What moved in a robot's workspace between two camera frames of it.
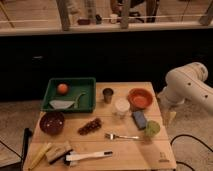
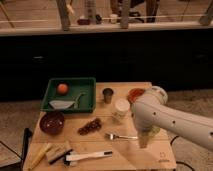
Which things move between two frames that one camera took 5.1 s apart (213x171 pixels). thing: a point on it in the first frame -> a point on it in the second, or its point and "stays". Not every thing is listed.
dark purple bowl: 52,123 stays
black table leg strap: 27,133 stays
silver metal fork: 111,136 stays
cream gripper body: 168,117 -> 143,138
